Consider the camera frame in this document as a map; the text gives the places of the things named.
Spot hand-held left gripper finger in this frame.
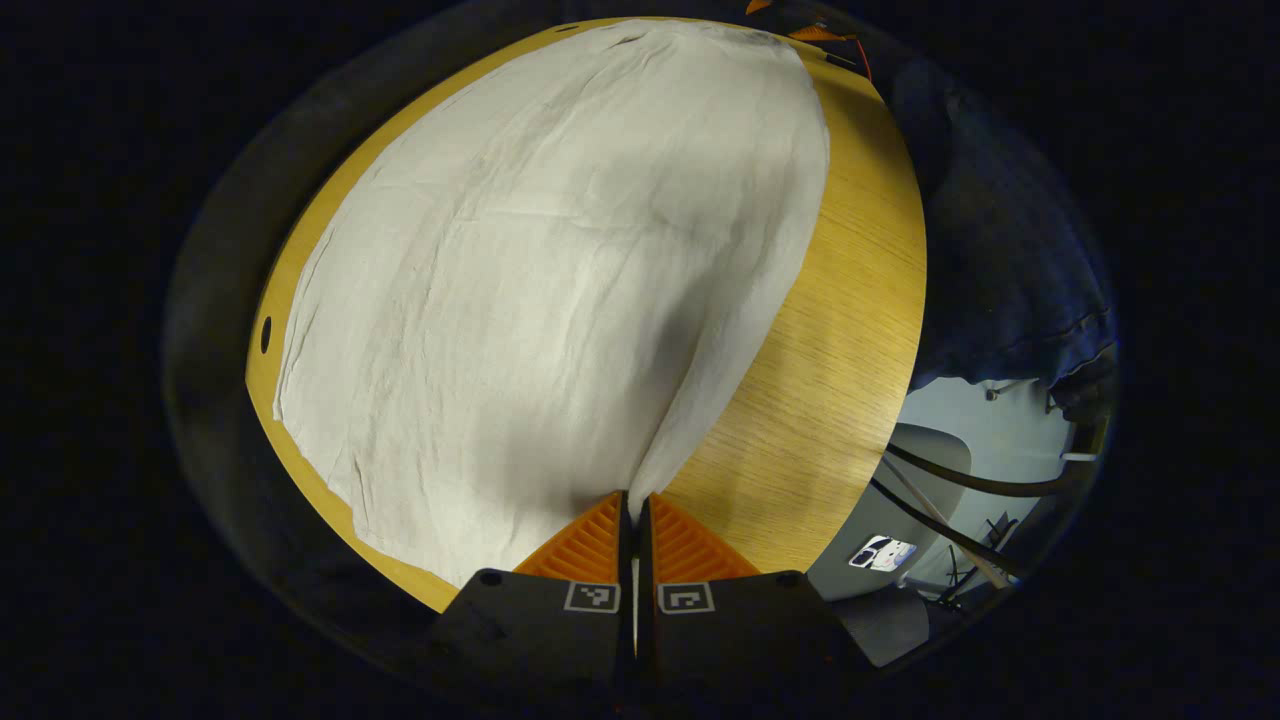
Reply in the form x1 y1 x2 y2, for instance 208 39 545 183
425 490 636 691
638 492 871 691

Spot white jeans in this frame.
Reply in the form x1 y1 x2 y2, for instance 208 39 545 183
273 18 831 589

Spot small white printed card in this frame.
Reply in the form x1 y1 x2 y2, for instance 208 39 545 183
849 536 918 572

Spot person's dark blue clothing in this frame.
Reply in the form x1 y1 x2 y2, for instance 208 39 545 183
885 55 1116 421

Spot black cable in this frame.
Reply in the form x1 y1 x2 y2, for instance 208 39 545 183
883 443 1091 499
868 478 1026 581

